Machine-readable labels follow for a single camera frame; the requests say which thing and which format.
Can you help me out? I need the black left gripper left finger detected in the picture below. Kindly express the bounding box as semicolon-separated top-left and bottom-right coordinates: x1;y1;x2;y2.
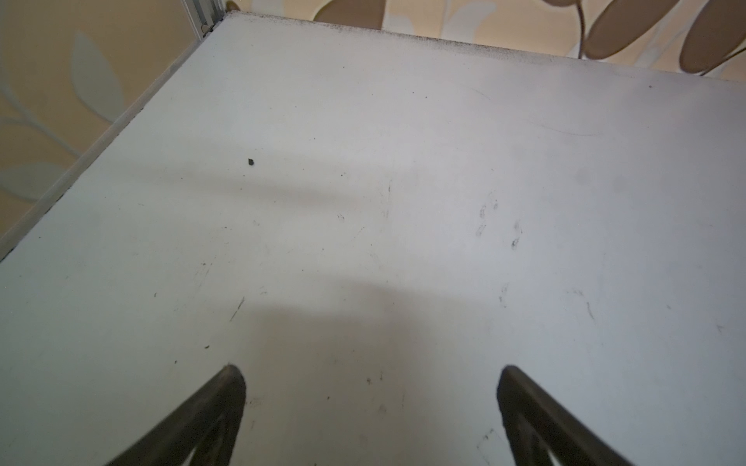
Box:
110;364;246;465

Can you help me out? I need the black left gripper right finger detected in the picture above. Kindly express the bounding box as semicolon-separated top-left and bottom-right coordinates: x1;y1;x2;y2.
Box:
497;365;629;465

